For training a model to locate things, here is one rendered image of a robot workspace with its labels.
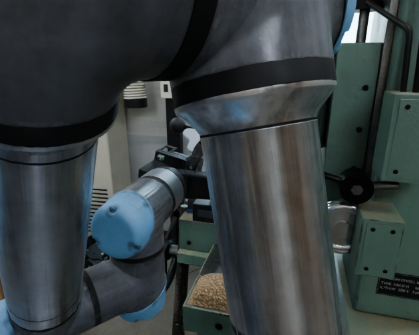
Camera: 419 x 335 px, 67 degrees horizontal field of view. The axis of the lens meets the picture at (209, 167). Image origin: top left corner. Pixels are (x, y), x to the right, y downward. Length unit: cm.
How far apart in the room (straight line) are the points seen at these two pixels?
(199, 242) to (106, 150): 142
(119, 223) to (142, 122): 197
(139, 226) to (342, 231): 46
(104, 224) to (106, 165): 180
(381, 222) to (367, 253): 7
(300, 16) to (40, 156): 17
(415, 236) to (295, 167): 59
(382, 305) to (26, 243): 75
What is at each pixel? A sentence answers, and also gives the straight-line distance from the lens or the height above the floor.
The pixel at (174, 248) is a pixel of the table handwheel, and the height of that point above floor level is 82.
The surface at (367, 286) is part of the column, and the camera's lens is 83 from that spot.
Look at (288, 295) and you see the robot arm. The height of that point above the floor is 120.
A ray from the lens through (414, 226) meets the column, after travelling 77.
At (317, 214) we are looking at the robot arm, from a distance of 22.
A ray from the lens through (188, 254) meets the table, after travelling 86.
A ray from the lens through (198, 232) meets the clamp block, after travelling 84.
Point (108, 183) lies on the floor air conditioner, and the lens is 224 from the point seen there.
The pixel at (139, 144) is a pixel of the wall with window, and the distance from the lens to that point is 239.
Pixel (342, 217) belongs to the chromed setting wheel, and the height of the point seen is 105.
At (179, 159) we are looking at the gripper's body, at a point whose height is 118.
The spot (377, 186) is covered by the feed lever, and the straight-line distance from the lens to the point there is 68.
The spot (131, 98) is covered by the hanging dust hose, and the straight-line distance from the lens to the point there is 214.
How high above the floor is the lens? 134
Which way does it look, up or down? 18 degrees down
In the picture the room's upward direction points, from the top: straight up
